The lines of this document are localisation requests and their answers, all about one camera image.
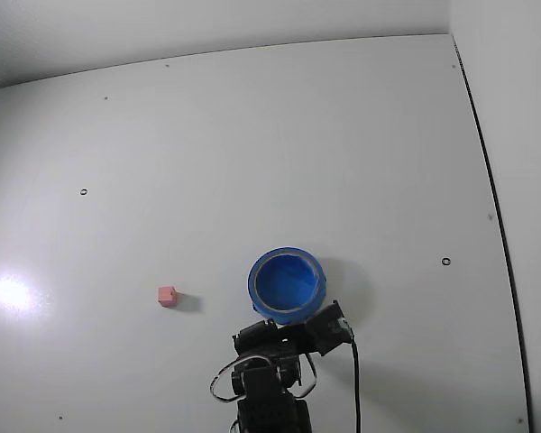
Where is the thin grey looped wire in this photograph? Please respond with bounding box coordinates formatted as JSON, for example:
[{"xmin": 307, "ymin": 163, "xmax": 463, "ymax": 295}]
[
  {"xmin": 296, "ymin": 353, "xmax": 317, "ymax": 400},
  {"xmin": 208, "ymin": 355, "xmax": 259, "ymax": 403}
]

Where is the small orange block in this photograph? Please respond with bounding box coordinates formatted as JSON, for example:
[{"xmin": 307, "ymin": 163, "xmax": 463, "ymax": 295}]
[{"xmin": 157, "ymin": 284, "xmax": 179, "ymax": 309}]

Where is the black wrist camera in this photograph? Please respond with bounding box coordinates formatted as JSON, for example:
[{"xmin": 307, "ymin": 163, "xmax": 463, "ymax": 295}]
[{"xmin": 303, "ymin": 299, "xmax": 355, "ymax": 358}]

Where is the blue masking tape roll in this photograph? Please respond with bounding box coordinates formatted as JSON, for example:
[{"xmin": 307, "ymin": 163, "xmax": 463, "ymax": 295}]
[{"xmin": 246, "ymin": 245, "xmax": 328, "ymax": 327}]

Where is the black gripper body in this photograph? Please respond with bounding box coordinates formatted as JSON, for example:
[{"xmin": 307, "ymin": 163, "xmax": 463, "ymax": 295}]
[{"xmin": 232, "ymin": 318, "xmax": 317, "ymax": 363}]

